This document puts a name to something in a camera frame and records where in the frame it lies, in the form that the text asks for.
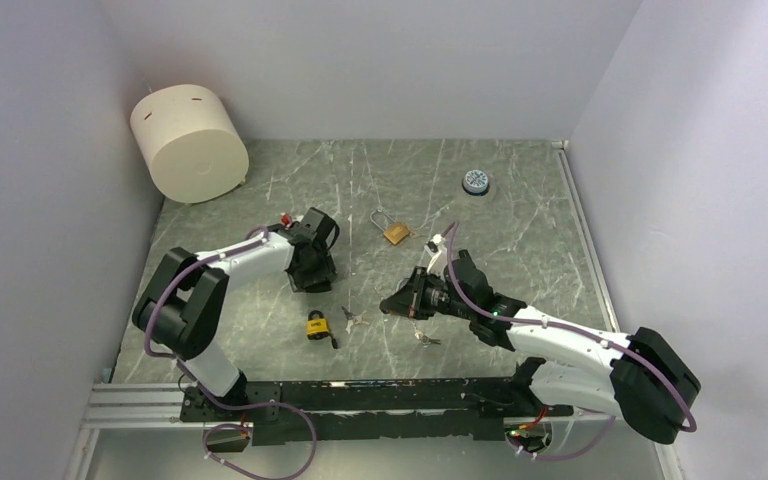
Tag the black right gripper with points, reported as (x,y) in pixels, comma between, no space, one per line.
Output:
(409,300)

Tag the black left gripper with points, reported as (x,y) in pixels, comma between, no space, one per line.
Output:
(325,270)

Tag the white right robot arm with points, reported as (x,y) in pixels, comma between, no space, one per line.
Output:
(637,377)

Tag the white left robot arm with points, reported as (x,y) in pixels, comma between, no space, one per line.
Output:
(179,310)

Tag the silver key pair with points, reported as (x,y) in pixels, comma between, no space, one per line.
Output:
(352,318)

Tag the small silver keys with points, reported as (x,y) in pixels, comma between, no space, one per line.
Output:
(424,339)

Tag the yellow black padlock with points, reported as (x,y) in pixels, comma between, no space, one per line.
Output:
(317,328)

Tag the small brass padlock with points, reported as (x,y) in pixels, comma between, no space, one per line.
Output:
(395,232)

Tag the cream cylindrical container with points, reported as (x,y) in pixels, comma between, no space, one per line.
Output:
(191,148)

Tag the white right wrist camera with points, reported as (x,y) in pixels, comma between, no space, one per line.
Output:
(436,249)

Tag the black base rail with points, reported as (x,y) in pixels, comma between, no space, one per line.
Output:
(296,411)

